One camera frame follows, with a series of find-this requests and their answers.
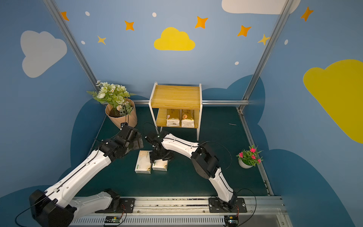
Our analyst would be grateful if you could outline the white tissue pack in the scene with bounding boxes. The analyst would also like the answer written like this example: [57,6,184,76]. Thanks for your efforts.
[135,150,152,174]
[152,159,169,172]

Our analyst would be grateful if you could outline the gold tissue pack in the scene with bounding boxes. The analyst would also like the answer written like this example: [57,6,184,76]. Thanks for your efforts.
[181,109,195,128]
[166,109,180,127]

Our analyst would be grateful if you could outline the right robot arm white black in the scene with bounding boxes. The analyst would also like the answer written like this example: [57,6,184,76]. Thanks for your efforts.
[145,131,238,212]

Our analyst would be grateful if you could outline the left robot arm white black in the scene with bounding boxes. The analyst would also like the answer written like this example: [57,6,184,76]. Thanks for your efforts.
[29,125,143,227]

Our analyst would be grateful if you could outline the two-tier wooden white shelf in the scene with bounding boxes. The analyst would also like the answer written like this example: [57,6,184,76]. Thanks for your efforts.
[148,82,203,141]

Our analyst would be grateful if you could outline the left green circuit board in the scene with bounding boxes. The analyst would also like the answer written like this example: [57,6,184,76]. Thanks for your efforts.
[104,216,123,226]

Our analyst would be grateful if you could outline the green circuit board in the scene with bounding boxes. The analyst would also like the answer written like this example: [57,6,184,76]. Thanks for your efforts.
[104,216,123,226]
[224,215,239,227]

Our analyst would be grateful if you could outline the small white pot pink flowers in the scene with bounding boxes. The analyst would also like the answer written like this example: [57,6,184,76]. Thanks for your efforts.
[236,145,263,169]

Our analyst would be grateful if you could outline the right green circuit board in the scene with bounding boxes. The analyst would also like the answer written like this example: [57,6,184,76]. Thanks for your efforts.
[224,215,239,227]

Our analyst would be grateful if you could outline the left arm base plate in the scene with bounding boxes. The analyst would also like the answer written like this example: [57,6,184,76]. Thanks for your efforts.
[95,198,135,213]

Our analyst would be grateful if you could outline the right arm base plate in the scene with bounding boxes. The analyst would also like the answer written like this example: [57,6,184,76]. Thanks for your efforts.
[208,197,247,213]

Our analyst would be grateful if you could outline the aluminium mounting rail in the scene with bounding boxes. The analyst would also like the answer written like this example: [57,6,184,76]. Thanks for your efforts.
[70,196,293,227]

